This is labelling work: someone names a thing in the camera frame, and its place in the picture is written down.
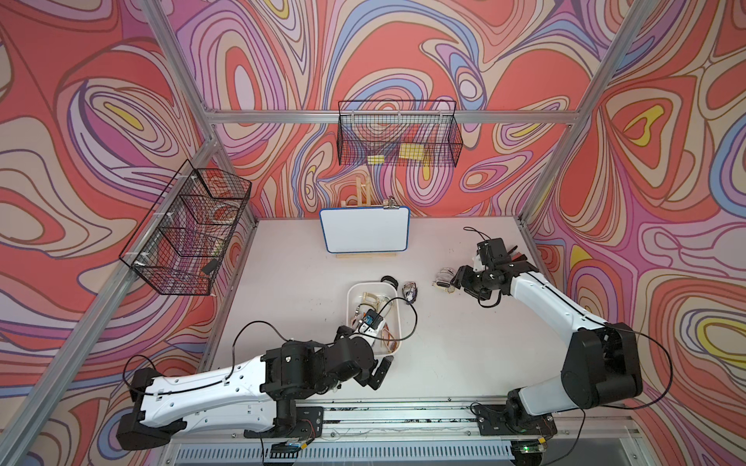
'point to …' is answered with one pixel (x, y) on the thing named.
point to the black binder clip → (391, 203)
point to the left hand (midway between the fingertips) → (382, 352)
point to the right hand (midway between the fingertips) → (459, 291)
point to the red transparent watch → (389, 340)
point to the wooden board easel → (363, 199)
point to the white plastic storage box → (389, 308)
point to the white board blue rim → (365, 229)
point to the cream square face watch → (369, 298)
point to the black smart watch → (391, 279)
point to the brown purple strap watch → (410, 291)
